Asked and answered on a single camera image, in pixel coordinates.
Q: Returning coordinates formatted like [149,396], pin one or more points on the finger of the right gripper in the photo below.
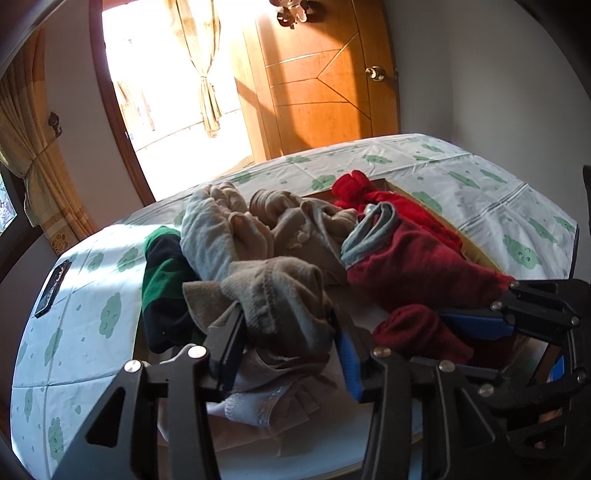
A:
[479,326]

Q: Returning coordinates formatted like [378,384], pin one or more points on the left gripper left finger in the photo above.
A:
[118,439]

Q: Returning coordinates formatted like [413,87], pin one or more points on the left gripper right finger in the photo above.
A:
[459,429]

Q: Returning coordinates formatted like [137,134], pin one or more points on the dark red underwear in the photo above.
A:
[414,276]

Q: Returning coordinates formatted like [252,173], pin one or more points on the green and black underwear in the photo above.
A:
[164,312]

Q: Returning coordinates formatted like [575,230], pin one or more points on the grey-brown underwear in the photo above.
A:
[283,299]

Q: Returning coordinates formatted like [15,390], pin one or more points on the grey waistband underwear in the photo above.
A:
[373,231]

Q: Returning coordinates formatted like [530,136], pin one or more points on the beige underwear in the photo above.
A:
[310,229]

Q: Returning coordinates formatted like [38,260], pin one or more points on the bright red underwear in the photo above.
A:
[356,191]

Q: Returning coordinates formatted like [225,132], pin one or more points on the white dotted underwear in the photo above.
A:
[217,229]

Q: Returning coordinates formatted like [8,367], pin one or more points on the cloud-print table cover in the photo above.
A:
[69,356]

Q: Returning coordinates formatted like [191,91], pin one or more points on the shallow cardboard box tray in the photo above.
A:
[276,255]

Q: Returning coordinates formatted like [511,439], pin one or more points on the black smartphone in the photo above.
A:
[52,288]

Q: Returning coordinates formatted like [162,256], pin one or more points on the brass door knob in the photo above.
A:
[375,73]

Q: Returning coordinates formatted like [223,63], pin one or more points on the orange wooden door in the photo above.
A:
[306,87]

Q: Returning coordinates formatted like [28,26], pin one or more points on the yellow window curtain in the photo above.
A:
[31,152]

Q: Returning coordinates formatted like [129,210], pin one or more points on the double happiness door ornament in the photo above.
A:
[289,13]

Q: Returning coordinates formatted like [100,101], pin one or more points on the balcony curtain tied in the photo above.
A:
[197,28]

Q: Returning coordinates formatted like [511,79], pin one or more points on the window with dark frame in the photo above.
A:
[17,233]

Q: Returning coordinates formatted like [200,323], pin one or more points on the wall curtain hook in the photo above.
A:
[54,124]

